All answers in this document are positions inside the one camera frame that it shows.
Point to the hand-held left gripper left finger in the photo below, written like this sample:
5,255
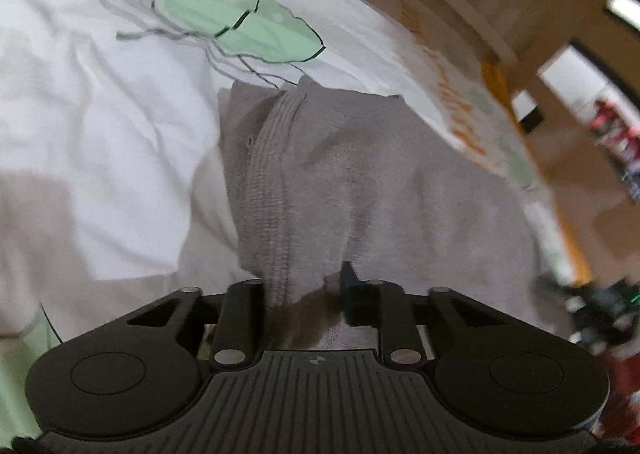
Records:
245,304

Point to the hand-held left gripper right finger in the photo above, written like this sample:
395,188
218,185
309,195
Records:
348,299

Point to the grey knit sweater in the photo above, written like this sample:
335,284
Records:
380,194

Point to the rust red clothing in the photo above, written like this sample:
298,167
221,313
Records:
622,394

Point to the white leaf-print duvet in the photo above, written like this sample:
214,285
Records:
110,133

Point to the bright window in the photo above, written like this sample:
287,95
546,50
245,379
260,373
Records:
625,8

